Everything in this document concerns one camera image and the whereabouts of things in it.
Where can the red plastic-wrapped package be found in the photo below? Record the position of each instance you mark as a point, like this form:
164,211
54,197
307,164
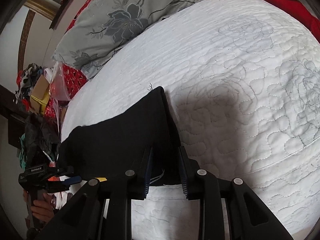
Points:
51,108

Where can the person's left hand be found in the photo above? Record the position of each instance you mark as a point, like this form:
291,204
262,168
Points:
42,211

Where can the cardboard box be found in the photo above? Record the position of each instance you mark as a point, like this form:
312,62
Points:
41,90

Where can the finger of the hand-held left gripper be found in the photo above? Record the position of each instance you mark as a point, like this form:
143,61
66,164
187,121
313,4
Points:
62,170
71,180

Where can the dark wooden shelf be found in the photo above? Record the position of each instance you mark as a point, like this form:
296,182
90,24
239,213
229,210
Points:
58,17

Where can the plain red blanket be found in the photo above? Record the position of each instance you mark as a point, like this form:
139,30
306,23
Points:
287,5

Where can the pile of clothes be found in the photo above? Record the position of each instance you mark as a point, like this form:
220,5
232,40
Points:
27,77

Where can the black pants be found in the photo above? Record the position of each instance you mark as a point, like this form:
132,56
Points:
120,140

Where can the grey floral pillow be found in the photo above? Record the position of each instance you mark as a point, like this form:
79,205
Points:
125,17

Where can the white quilted bedspread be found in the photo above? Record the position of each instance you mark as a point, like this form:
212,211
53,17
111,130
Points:
212,80

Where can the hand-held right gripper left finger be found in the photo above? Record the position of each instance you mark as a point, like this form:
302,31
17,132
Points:
148,172

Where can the teal cloth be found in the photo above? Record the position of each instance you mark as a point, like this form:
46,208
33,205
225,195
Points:
22,152

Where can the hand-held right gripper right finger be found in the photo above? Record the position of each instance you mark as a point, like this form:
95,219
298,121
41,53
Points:
183,175

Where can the clear plastic bag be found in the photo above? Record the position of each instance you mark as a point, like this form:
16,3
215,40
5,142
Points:
59,80

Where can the dark grey jacket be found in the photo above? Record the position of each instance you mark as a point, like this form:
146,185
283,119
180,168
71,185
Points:
40,135

